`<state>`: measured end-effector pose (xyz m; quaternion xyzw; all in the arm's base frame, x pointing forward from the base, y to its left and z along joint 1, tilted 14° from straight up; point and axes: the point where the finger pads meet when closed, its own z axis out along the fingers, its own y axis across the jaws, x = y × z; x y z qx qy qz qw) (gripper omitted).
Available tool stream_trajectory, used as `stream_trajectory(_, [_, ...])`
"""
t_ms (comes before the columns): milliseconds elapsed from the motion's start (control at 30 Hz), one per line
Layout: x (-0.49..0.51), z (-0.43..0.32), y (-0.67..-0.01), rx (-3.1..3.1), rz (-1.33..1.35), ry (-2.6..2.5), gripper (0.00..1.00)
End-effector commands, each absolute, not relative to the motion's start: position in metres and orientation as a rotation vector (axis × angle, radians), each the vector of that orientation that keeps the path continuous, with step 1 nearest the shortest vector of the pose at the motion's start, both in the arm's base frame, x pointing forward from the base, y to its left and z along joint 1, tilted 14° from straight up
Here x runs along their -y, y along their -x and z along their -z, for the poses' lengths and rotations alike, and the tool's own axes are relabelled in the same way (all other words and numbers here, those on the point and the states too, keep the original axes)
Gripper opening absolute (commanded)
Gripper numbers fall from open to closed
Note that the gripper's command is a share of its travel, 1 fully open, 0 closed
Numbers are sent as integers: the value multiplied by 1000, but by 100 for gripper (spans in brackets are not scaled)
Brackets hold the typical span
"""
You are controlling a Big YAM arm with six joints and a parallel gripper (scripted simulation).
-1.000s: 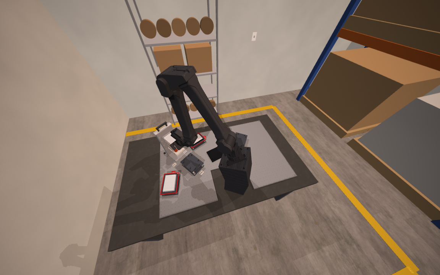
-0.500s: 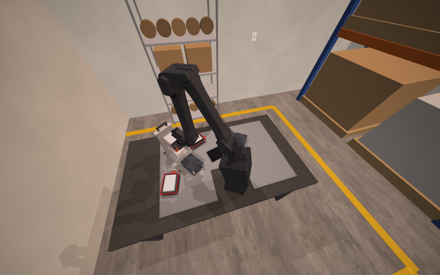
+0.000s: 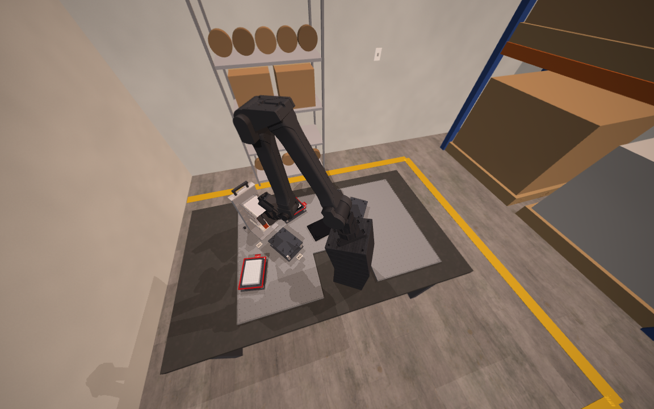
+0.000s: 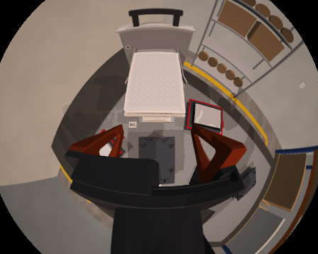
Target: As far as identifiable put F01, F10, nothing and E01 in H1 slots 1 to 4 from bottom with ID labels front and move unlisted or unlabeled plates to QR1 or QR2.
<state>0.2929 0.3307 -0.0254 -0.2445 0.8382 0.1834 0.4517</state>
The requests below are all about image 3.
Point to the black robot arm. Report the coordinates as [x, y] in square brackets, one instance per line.
[257, 122]

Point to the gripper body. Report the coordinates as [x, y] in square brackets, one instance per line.
[263, 217]

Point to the white rectangular plate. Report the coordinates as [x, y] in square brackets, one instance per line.
[253, 207]

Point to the grey shelf rack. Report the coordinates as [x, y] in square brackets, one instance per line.
[246, 215]

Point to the dark grey flat nest with red border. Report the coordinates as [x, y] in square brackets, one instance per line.
[261, 285]

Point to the cream well plate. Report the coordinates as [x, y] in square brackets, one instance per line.
[260, 226]

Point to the white microplate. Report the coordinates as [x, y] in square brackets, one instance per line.
[252, 272]

